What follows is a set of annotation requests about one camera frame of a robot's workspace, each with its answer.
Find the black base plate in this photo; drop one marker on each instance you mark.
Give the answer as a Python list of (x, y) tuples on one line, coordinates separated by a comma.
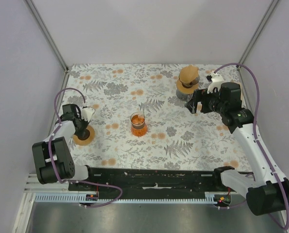
[(141, 183)]

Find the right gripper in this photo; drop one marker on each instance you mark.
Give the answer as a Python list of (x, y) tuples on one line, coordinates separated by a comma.
[(197, 97)]

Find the orange glass dripper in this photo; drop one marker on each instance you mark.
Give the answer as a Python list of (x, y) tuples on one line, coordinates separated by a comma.
[(138, 124)]

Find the glass coffee server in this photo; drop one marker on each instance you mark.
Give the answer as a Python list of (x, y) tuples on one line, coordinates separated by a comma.
[(182, 96)]

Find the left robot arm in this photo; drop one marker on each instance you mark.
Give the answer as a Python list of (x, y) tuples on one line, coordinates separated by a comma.
[(52, 158)]

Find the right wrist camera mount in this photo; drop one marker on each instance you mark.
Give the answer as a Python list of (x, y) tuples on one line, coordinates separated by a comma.
[(215, 82)]

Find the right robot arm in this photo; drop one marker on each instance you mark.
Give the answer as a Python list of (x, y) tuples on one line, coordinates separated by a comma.
[(268, 192)]

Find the floral table mat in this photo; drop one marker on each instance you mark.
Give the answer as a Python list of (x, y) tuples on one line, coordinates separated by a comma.
[(175, 138)]

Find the blue cable duct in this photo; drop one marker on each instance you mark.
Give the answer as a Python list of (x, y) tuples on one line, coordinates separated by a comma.
[(209, 198)]

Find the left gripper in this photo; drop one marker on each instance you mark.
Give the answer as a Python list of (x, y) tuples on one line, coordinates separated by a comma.
[(86, 123)]

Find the brown paper coffee filter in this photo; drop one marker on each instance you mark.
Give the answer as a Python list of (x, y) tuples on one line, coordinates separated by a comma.
[(189, 76)]

